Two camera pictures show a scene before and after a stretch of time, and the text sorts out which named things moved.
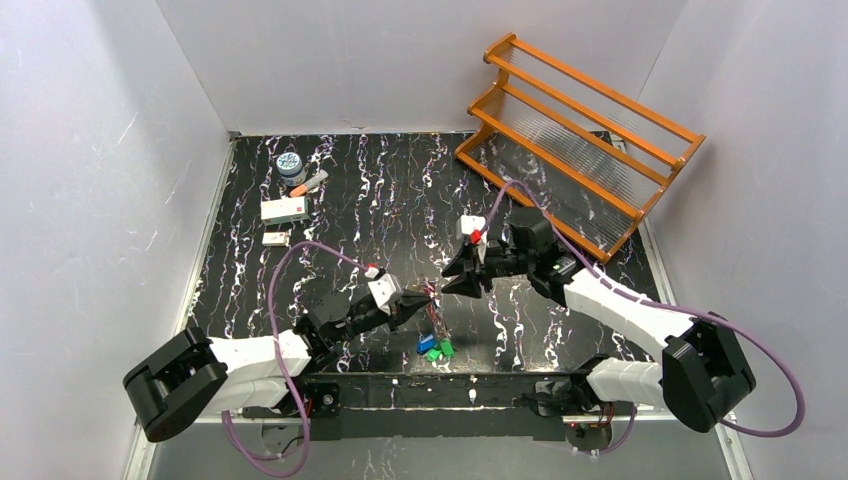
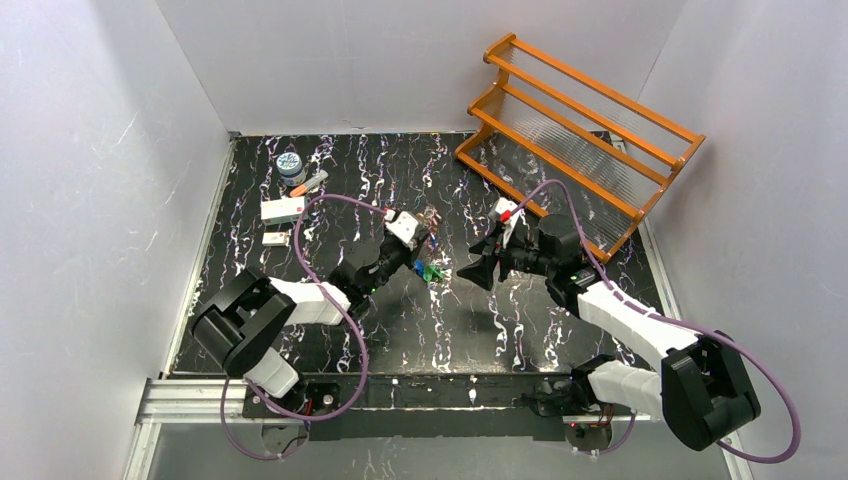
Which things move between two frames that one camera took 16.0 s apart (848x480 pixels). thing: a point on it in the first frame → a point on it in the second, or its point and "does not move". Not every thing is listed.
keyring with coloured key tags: [439, 342] → [429, 268]
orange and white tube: [301, 188] does not move
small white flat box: [274, 238] does not move
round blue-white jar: [290, 168] does not move
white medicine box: [283, 210] does not move
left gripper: [400, 304] → [411, 250]
